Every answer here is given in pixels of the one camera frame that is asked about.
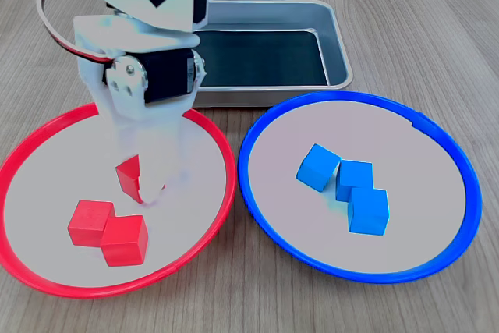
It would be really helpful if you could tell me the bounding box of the red-rimmed white plate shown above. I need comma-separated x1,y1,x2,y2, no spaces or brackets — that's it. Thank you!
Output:
0,101,238,299

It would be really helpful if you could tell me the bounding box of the red cube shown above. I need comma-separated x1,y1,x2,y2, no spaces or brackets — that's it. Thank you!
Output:
67,200,117,247
100,214,149,267
115,154,142,204

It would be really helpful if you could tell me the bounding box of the blue cube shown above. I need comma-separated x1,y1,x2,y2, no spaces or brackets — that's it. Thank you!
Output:
335,160,374,201
348,187,389,236
296,143,342,193

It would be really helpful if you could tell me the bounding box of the black mat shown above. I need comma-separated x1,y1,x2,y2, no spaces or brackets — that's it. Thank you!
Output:
193,30,331,87

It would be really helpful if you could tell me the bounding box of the red white black cable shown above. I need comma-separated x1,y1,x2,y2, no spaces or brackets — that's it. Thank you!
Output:
36,0,116,66

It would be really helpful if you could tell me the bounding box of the blue-rimmed white plate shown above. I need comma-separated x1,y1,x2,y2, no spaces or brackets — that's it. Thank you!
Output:
237,90,483,285

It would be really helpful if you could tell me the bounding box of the steel tray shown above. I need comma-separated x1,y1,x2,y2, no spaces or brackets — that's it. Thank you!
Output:
190,0,354,108

